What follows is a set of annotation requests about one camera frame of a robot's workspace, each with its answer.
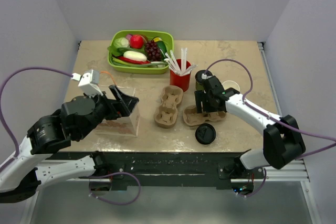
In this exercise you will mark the white radish toy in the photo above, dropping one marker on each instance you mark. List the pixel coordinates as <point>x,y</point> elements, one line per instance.
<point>135,56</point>

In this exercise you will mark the green cabbage toy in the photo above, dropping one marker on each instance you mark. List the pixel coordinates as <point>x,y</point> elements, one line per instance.
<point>121,43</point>

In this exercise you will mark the dark grape bunch toy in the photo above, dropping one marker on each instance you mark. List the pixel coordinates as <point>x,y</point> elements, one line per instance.
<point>152,51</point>

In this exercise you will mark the green paper cup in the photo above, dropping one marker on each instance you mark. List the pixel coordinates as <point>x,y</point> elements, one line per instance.
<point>199,86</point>
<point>231,84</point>

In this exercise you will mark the red apple toy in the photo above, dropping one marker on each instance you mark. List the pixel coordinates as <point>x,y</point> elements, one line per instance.
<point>136,41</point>

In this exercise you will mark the red ribbed cup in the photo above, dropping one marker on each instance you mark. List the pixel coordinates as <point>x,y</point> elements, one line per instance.
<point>182,82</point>

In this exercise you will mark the green cucumber toy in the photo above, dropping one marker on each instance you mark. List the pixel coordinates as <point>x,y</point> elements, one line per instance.
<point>161,45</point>

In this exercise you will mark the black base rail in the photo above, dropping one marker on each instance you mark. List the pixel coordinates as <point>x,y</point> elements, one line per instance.
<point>167,169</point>

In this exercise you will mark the black coffee lid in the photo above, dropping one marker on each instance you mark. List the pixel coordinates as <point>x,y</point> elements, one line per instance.
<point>199,73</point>

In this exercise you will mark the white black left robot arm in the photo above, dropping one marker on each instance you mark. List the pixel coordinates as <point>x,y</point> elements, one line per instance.
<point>22,176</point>

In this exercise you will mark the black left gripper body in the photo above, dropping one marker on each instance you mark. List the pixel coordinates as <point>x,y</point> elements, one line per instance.
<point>103,111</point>

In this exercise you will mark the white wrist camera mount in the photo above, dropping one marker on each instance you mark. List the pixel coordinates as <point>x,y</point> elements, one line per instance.
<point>205,77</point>
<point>88,82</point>

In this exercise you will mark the red chili toy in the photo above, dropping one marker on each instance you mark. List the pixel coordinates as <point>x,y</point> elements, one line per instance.
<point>136,62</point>

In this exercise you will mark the green plastic bin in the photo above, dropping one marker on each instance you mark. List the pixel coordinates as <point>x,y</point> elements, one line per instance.
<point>154,67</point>

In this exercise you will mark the paper bag orange handles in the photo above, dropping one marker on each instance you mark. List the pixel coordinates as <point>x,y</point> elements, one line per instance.
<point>125,126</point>

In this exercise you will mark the aluminium frame rail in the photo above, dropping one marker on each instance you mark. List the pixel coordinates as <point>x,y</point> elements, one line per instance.
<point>295,171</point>

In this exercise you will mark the single cardboard cup carrier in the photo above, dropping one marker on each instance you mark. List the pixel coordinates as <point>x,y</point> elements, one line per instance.
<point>192,118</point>

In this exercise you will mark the black lid stack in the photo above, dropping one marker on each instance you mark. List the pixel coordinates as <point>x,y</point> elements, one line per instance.
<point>205,134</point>

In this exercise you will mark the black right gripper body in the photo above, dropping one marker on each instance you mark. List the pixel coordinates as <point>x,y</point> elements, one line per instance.
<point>208,105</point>

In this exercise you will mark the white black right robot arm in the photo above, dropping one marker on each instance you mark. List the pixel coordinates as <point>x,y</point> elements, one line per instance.
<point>282,143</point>

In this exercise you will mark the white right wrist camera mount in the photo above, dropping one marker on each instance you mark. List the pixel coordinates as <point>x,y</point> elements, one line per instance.
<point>205,77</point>

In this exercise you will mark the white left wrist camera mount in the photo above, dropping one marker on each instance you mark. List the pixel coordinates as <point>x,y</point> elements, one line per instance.
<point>88,82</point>

